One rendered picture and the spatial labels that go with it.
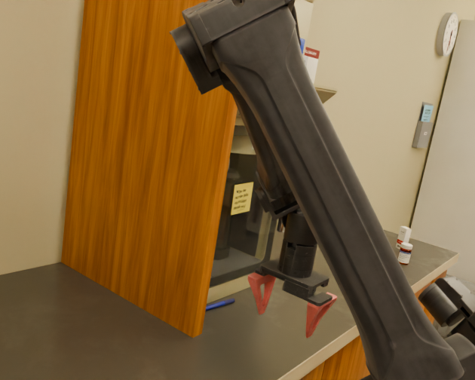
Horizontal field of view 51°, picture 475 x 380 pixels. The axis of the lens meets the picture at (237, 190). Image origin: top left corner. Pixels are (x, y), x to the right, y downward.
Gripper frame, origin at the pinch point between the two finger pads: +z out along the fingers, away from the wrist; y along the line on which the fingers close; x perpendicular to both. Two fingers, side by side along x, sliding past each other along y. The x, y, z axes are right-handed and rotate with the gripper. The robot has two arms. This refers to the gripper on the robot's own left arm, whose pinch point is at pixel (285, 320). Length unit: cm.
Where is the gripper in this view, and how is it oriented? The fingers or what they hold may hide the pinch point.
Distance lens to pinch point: 88.5
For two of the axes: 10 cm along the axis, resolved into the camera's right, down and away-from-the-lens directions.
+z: -1.5, 9.6, 2.2
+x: -6.1, 0.8, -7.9
